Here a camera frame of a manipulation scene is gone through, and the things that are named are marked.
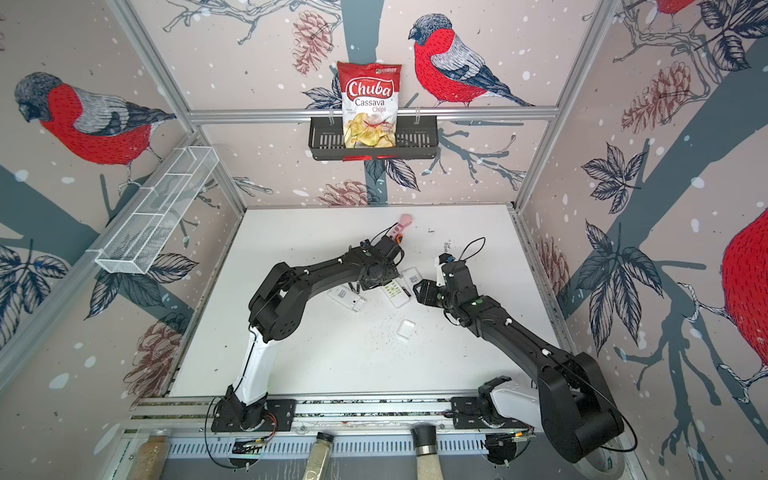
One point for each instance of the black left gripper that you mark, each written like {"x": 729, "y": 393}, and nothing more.
{"x": 392, "y": 274}

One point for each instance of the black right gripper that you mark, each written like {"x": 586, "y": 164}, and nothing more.
{"x": 425, "y": 296}

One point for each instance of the white remote control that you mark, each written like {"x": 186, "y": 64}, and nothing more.
{"x": 397, "y": 295}
{"x": 411, "y": 277}

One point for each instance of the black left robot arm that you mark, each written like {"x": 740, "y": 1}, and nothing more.
{"x": 277, "y": 307}

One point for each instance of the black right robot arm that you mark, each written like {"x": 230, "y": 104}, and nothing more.
{"x": 576, "y": 408}

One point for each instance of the black-capped grain jar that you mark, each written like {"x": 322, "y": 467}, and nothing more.
{"x": 425, "y": 444}

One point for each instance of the Chuba cassava chips bag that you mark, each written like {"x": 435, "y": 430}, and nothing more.
{"x": 369, "y": 104}

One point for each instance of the slim seed bottle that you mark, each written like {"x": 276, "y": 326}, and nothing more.
{"x": 318, "y": 460}

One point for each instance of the clear tape roll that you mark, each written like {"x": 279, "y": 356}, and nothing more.
{"x": 601, "y": 464}

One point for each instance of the glass jar of grains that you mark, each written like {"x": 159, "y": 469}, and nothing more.
{"x": 149, "y": 461}

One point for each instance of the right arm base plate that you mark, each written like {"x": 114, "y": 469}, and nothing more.
{"x": 470, "y": 413}

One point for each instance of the black wall basket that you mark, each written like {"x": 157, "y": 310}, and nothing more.
{"x": 415, "y": 138}

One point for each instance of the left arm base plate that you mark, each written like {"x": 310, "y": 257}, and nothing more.
{"x": 266, "y": 415}

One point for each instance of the white wire mesh shelf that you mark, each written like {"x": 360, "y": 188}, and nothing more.
{"x": 139, "y": 240}

